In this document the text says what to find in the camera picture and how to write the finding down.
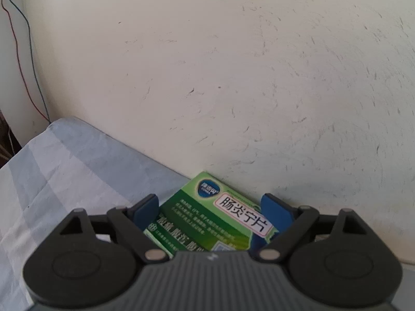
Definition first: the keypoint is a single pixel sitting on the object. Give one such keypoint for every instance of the striped blue bed sheet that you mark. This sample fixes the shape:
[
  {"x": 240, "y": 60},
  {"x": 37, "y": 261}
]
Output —
[{"x": 64, "y": 175}]

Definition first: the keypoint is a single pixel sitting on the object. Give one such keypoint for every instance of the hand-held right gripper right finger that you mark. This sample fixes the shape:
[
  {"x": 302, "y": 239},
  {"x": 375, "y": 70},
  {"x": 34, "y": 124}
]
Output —
[{"x": 277, "y": 209}]

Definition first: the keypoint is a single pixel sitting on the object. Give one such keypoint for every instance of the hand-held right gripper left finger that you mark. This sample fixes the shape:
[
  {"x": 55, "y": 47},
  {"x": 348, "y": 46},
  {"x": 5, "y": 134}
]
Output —
[{"x": 144, "y": 212}]

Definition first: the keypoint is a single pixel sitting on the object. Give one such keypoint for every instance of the green medicine box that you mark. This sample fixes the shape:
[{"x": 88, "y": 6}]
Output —
[{"x": 201, "y": 210}]

